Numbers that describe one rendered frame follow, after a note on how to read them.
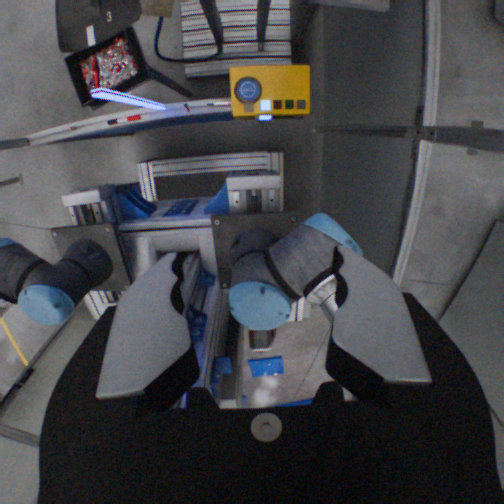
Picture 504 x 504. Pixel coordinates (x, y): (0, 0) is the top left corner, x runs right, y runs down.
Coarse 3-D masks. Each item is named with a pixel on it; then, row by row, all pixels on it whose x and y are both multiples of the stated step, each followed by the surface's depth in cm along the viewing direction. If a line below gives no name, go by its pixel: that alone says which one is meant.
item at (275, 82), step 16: (240, 80) 41; (256, 80) 41; (272, 80) 41; (288, 80) 41; (304, 80) 41; (256, 96) 43; (272, 96) 43; (288, 96) 43; (304, 96) 43; (240, 112) 44; (256, 112) 44; (272, 112) 44; (288, 112) 44; (304, 112) 44
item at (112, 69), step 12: (108, 48) 53; (84, 60) 54; (108, 60) 55; (120, 60) 55; (132, 60) 56; (84, 72) 55; (108, 72) 56; (120, 72) 57; (132, 72) 57; (108, 84) 58
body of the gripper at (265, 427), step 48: (336, 384) 5; (144, 432) 4; (192, 432) 4; (240, 432) 4; (288, 432) 4; (336, 432) 4; (384, 432) 4; (432, 432) 3; (96, 480) 3; (144, 480) 3; (192, 480) 3; (240, 480) 3; (288, 480) 3; (336, 480) 3; (384, 480) 3; (432, 480) 3
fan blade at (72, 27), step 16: (64, 0) 25; (80, 0) 25; (96, 0) 25; (112, 0) 25; (128, 0) 25; (64, 16) 27; (80, 16) 27; (96, 16) 27; (128, 16) 26; (64, 32) 29; (80, 32) 29; (96, 32) 28; (112, 32) 28; (64, 48) 31; (80, 48) 31
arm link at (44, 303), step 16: (32, 272) 43; (48, 272) 46; (64, 272) 49; (80, 272) 52; (16, 288) 41; (32, 288) 41; (48, 288) 43; (64, 288) 46; (80, 288) 51; (32, 304) 42; (48, 304) 42; (64, 304) 45; (48, 320) 45
